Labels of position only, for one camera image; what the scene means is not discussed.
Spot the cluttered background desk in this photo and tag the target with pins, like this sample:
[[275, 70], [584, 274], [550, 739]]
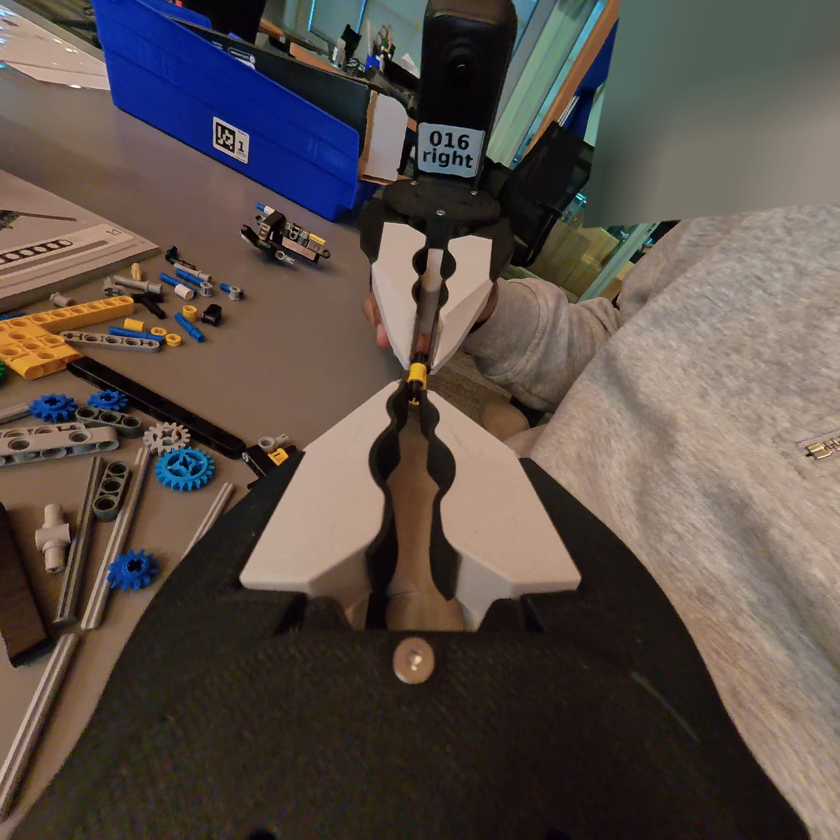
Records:
[[354, 56]]

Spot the white paper sheets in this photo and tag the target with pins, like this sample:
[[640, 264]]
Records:
[[46, 59]]

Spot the small black grey lego assembly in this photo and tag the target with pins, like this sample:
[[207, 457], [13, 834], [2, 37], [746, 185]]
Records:
[[282, 236]]

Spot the large blue lego gear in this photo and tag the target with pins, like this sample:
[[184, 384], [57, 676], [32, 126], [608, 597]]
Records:
[[184, 469]]

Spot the long black lego beam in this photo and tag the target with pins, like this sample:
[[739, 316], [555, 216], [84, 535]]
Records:
[[157, 407]]

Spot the dark grey lego axle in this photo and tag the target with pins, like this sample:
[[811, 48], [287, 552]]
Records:
[[79, 544]]

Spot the person's right forearm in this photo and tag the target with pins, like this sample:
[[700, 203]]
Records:
[[544, 341]]

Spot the grey instruction booklet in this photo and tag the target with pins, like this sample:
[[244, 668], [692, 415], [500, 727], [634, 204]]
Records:
[[59, 256]]

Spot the small blue lego gear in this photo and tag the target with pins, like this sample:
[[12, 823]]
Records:
[[132, 569], [52, 408], [107, 400]]

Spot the large blue bin with tag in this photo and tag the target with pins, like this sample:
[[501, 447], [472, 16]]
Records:
[[275, 118]]

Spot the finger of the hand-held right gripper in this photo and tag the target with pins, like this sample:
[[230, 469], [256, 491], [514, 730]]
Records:
[[472, 282], [392, 282]]

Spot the small grey lego gear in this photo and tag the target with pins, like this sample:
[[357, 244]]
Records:
[[166, 438]]

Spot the short grey lego axle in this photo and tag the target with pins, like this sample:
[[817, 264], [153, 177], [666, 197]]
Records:
[[13, 412]]

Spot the long grey lego beam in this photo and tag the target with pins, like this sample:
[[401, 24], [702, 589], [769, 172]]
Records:
[[59, 443]]

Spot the white lego axle connector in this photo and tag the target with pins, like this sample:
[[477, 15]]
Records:
[[52, 538]]

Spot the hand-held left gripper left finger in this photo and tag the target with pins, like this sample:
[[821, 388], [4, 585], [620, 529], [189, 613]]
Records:
[[308, 525]]

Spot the person's right hand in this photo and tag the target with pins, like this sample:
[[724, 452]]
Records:
[[377, 321]]

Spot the black flat lego plate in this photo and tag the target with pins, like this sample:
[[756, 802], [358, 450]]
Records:
[[19, 590]]

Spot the person's grey sweatshirt torso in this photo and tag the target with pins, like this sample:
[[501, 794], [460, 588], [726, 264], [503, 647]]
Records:
[[709, 459]]

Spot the short grey three-hole beam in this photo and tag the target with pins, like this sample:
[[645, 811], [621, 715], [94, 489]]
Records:
[[108, 421]]

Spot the white brown cardboard box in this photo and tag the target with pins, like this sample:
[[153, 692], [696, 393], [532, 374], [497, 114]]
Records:
[[384, 138]]

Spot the small black yellow lego piece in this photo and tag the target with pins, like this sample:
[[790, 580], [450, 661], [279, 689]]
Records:
[[269, 453]]

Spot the very long grey axle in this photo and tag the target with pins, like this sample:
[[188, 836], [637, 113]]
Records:
[[39, 722]]

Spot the thin grey lego liftarm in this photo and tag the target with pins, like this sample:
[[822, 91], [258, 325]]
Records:
[[111, 341]]

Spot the dark grey three-hole beam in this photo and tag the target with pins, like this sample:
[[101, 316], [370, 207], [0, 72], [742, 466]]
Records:
[[111, 491]]

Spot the scatter of small lego pins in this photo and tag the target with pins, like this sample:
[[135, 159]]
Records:
[[177, 295]]

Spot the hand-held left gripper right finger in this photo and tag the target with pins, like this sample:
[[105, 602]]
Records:
[[512, 525]]

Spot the tan cardboard boxes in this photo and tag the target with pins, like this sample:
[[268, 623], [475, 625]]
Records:
[[577, 262]]

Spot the light grey lego axle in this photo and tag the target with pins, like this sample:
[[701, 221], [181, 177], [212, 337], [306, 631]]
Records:
[[210, 518], [115, 544]]

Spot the yellow lego beam assembly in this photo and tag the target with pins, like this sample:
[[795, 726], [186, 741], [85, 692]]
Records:
[[39, 341]]

